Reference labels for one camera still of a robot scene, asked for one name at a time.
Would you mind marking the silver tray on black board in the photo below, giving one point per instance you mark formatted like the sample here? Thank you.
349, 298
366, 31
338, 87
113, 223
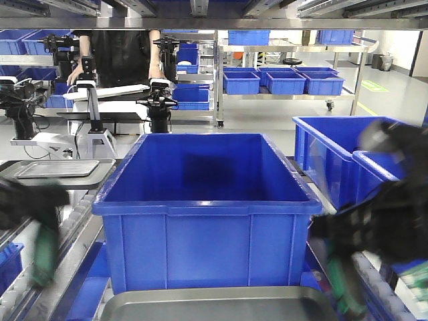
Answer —
57, 169

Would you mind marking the green-handled screwdriver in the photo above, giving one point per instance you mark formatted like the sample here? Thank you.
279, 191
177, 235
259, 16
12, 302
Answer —
344, 284
45, 258

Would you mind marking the steel shelf cart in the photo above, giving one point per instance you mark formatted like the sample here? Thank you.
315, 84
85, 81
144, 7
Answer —
293, 82

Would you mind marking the blue bin right front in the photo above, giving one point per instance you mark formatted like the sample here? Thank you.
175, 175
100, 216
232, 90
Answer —
375, 168

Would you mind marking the silver metal tray front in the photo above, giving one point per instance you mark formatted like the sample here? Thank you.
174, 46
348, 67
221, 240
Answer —
241, 303

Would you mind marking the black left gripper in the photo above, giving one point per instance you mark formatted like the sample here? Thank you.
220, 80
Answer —
39, 203

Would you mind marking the person in black shirt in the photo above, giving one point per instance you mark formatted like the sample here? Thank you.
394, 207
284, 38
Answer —
121, 58

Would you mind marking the large blue bin centre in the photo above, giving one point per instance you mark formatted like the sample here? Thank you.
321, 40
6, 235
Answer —
205, 210

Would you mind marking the blue bin right rear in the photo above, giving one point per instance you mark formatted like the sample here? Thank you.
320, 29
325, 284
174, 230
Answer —
323, 150

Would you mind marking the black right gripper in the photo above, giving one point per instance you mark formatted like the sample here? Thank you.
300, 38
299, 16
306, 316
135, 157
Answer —
392, 221

